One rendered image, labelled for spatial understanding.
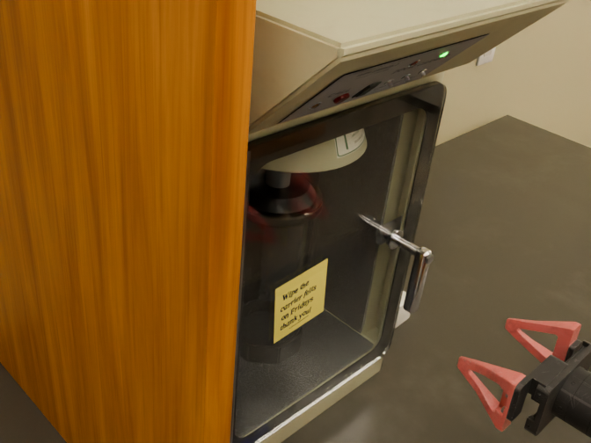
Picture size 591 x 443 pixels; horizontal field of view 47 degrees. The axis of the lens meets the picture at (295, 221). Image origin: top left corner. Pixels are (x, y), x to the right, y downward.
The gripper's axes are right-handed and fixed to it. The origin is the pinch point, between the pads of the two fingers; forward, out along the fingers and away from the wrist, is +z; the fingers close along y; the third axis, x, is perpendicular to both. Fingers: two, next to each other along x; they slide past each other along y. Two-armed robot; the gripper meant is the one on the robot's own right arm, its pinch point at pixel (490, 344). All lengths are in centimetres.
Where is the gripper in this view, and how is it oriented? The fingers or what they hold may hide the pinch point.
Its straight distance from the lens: 80.1
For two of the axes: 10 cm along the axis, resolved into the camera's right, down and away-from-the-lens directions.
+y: -7.2, 3.3, -6.1
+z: -7.0, -4.0, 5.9
